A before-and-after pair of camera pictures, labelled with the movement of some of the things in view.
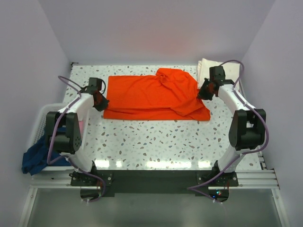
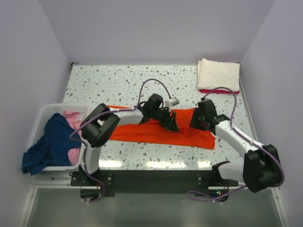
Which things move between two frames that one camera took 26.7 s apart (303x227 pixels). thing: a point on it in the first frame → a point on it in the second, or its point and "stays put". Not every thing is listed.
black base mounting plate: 160,181 stays put
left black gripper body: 102,105 → 162,117
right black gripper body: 204,92 → 197,120
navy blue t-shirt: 36,158 stays put
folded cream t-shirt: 231,70 stays put
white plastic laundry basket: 39,129 stays put
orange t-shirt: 170,94 → 187,134
